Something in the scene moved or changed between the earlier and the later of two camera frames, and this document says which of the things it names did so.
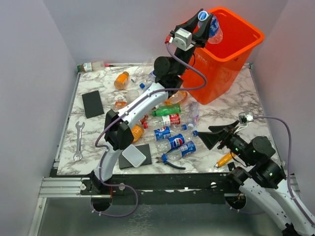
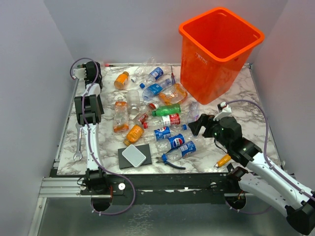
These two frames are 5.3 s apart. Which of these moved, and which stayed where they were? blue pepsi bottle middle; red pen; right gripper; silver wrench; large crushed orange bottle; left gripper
Moved: left gripper; right gripper
Stayed: large crushed orange bottle; blue pepsi bottle middle; red pen; silver wrench
